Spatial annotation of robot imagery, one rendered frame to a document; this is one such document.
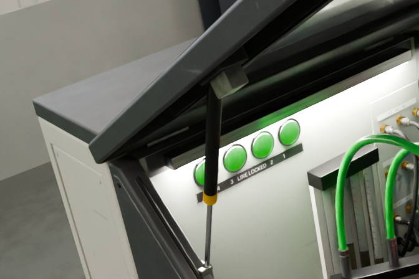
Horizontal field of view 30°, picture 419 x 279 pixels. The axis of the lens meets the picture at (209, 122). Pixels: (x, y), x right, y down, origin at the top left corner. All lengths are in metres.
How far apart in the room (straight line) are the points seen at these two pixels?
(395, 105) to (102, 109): 0.58
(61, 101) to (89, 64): 3.69
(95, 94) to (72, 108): 0.06
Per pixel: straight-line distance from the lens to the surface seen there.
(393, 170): 1.37
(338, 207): 1.39
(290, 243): 1.47
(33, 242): 4.24
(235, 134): 1.28
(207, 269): 1.16
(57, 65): 5.03
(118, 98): 1.36
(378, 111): 1.52
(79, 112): 1.34
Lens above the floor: 1.94
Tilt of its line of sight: 22 degrees down
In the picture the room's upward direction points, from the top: 12 degrees counter-clockwise
